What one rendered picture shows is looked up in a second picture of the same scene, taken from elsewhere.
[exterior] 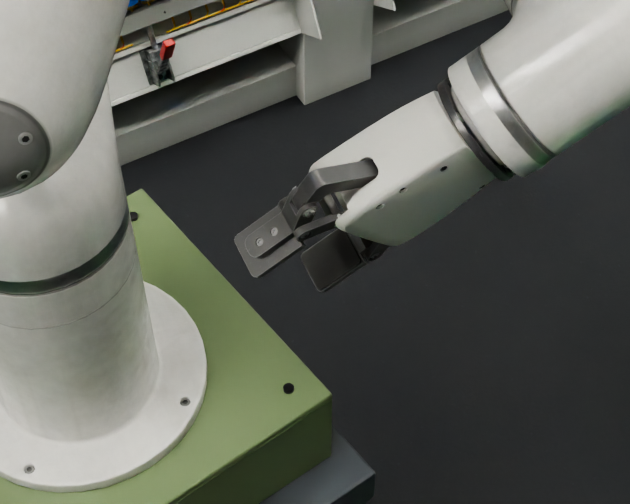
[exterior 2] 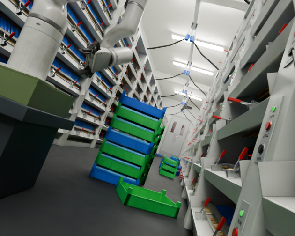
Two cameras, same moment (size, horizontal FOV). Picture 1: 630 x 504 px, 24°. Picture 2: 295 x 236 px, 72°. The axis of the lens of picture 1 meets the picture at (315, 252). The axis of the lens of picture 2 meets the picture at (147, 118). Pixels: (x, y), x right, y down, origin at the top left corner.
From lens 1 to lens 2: 1.07 m
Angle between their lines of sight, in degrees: 72
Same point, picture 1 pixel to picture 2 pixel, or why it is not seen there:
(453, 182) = (106, 59)
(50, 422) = (32, 66)
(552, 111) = (119, 54)
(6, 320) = (44, 31)
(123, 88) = not seen: outside the picture
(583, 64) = (121, 51)
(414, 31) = not seen: hidden behind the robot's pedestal
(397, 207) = (101, 56)
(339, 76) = not seen: outside the picture
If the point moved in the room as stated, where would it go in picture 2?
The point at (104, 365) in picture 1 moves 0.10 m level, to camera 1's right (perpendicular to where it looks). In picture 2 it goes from (50, 58) to (76, 72)
